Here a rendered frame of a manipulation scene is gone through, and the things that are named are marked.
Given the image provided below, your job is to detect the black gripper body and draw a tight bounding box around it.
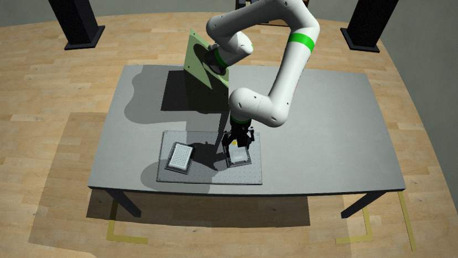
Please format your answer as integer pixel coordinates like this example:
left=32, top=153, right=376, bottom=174
left=230, top=127, right=249, bottom=136

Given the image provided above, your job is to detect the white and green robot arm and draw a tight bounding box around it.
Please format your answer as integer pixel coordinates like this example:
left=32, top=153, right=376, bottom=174
left=205, top=0, right=320, bottom=131

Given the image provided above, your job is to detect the clear plastic lid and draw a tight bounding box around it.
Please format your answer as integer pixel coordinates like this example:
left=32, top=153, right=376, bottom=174
left=228, top=140, right=248, bottom=163

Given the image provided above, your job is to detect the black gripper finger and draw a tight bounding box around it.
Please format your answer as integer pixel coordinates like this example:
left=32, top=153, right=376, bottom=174
left=244, top=127, right=254, bottom=149
left=222, top=131, right=238, bottom=153

